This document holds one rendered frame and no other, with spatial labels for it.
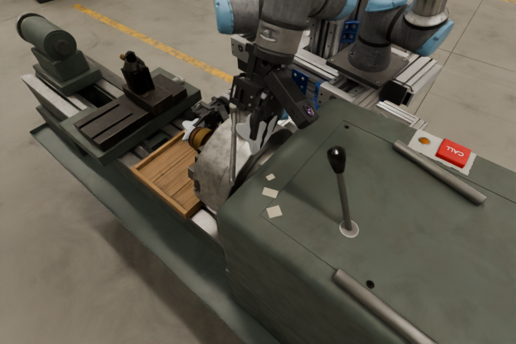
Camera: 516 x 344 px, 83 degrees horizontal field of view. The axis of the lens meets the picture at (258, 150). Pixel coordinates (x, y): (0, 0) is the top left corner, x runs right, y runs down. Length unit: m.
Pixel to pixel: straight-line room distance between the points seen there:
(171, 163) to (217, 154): 0.46
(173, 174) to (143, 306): 0.97
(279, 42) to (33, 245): 2.12
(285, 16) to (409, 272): 0.47
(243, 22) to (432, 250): 0.73
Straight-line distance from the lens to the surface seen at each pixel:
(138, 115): 1.28
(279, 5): 0.49
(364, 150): 0.72
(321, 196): 0.62
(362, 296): 0.54
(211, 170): 0.75
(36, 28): 1.71
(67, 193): 2.49
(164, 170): 1.16
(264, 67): 0.54
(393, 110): 2.55
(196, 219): 1.04
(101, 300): 2.02
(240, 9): 0.92
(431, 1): 0.97
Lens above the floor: 1.77
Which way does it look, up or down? 49 degrees down
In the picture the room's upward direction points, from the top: straight up
